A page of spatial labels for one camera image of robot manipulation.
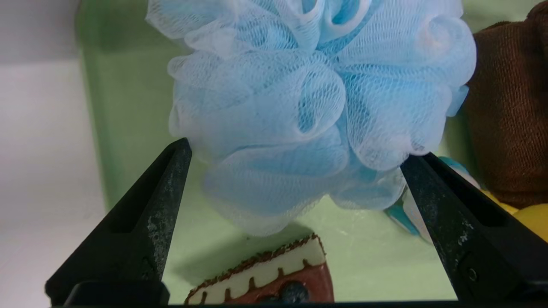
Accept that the light green plastic tray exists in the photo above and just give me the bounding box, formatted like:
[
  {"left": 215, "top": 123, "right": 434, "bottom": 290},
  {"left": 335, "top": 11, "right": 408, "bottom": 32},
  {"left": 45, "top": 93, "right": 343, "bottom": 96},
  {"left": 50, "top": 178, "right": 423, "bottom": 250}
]
[{"left": 76, "top": 0, "right": 548, "bottom": 304}]

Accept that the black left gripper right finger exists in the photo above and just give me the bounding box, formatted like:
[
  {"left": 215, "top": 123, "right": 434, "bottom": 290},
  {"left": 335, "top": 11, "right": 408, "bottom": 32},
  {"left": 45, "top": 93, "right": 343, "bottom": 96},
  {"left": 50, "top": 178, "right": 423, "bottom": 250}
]
[{"left": 400, "top": 153, "right": 548, "bottom": 302}]

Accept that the yellow duck scooter toy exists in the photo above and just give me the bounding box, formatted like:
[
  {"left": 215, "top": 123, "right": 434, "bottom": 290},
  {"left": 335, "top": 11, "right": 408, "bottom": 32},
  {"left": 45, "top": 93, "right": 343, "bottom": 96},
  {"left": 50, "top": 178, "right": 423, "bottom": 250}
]
[{"left": 384, "top": 156, "right": 548, "bottom": 244}]

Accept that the light blue mesh bath loofah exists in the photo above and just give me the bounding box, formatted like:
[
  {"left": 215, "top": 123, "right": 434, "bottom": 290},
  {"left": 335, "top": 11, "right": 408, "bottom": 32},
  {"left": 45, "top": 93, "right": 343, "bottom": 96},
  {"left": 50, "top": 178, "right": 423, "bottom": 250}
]
[{"left": 146, "top": 0, "right": 477, "bottom": 237}]

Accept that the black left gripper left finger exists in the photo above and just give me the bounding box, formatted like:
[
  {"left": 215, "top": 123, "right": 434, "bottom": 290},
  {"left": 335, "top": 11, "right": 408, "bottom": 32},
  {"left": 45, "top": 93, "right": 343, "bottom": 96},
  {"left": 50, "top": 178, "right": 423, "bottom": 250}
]
[{"left": 45, "top": 138, "right": 192, "bottom": 306}]

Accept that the brown rolled towel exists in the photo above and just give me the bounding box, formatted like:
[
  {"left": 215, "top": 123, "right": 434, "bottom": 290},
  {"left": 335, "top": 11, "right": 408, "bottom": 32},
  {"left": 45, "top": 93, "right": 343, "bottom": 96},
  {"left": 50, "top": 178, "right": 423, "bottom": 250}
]
[{"left": 465, "top": 0, "right": 548, "bottom": 209}]

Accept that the chocolate blueberry cake slice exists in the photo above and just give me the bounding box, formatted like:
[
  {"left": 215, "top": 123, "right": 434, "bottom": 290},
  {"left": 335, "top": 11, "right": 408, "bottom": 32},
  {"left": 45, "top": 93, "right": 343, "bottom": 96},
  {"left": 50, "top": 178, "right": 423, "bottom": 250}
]
[{"left": 184, "top": 233, "right": 334, "bottom": 305}]

